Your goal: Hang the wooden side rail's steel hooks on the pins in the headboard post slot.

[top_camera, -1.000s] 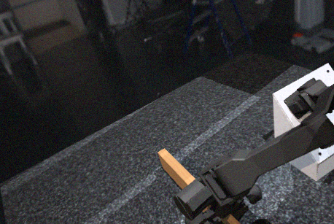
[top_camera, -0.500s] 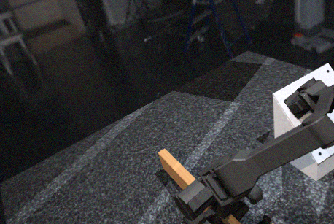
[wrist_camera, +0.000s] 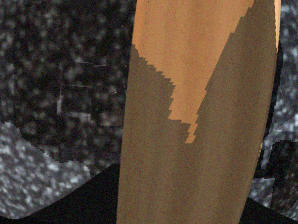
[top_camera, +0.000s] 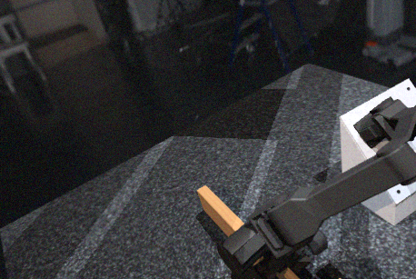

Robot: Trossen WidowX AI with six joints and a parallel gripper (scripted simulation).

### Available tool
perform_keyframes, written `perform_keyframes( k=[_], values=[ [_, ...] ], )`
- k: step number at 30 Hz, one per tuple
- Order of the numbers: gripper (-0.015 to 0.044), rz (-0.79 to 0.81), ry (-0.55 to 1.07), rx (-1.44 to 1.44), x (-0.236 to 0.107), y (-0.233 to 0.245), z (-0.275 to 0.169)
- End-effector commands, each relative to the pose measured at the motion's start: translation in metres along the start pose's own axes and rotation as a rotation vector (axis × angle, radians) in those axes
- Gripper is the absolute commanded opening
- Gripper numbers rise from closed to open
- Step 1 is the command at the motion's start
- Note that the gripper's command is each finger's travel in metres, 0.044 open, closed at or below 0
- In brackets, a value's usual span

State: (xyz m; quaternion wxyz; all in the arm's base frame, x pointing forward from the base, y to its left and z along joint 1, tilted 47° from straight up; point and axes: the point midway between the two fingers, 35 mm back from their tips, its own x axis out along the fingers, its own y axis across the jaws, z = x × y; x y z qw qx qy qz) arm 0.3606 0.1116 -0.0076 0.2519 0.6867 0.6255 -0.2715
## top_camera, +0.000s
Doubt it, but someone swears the brown wooden board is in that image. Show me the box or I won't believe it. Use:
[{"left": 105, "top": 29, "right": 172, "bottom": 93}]
[{"left": 197, "top": 185, "right": 301, "bottom": 279}]

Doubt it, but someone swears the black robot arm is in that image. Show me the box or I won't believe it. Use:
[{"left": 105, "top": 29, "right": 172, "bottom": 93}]
[{"left": 217, "top": 97, "right": 416, "bottom": 276}]

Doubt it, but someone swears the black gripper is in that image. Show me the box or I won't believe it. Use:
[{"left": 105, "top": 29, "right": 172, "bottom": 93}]
[{"left": 231, "top": 231, "right": 328, "bottom": 279}]

